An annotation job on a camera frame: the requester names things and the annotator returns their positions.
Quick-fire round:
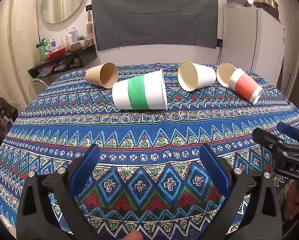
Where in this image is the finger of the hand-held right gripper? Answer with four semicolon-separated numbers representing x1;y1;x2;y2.
276;121;299;143
252;127;299;158

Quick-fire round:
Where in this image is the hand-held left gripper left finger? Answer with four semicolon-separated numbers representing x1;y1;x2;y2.
17;144;103;240

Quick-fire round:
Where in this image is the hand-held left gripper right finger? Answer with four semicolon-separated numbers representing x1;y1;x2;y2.
199;144;283;240

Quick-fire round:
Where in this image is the white cup with red band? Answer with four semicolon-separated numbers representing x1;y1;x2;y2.
229;68;264;105

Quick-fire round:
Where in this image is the small white paper cup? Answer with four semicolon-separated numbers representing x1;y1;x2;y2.
216;63;237;88

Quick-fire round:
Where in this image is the plain white paper cup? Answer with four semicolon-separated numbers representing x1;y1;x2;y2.
177;60;216;92

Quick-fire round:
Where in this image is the brown paper cup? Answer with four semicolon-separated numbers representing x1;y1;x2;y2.
85;62;119;89

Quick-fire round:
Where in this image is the white cup with green band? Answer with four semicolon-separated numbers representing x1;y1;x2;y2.
112;70;168;111

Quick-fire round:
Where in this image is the person's right hand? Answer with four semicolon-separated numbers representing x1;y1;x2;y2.
282;180;299;221

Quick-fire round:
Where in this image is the person's left hand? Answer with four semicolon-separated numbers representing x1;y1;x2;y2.
124;230;143;240

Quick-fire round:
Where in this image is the blue patterned tablecloth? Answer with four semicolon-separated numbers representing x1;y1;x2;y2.
0;62;299;240

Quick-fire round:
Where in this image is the clear chair back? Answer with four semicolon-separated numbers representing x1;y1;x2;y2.
29;78;49;98

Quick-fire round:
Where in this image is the white refrigerator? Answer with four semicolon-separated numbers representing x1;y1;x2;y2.
223;4;286;91

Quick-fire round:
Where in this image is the red plastic container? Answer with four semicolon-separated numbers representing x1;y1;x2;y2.
47;48;66;60

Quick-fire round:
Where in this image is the green plastic bottle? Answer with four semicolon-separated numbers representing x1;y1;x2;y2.
39;38;50;61

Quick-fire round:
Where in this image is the metal pot with lid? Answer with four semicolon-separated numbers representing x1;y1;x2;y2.
252;0;279;8

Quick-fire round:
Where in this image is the white pump bottle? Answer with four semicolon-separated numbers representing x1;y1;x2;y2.
70;27;79;44

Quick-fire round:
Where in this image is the wooden hair brush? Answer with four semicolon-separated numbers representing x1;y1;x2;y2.
86;9;94;36

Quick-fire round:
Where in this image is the beige curtain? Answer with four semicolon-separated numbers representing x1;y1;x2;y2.
0;0;48;120

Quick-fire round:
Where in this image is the dark grey cloth cover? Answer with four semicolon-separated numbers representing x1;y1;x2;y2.
91;0;219;52

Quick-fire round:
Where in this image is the black power cable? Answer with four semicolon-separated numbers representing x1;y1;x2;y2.
216;39;223;65

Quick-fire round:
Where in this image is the black wall shelf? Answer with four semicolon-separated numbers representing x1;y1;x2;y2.
27;45;98;79

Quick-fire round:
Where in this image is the oval wall mirror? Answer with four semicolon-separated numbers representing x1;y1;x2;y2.
41;0;87;24

